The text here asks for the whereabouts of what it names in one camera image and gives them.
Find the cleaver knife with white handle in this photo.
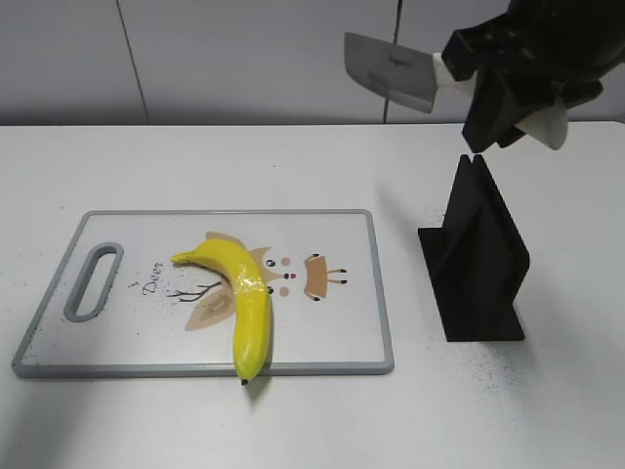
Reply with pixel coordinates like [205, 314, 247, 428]
[344, 32, 568, 149]

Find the yellow plastic banana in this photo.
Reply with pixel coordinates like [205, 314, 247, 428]
[172, 237, 271, 385]

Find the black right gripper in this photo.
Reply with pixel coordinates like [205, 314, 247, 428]
[441, 0, 624, 151]

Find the white grey-rimmed cutting board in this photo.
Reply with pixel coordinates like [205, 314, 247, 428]
[12, 209, 394, 378]

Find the black knife stand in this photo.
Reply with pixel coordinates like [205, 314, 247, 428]
[418, 154, 530, 342]

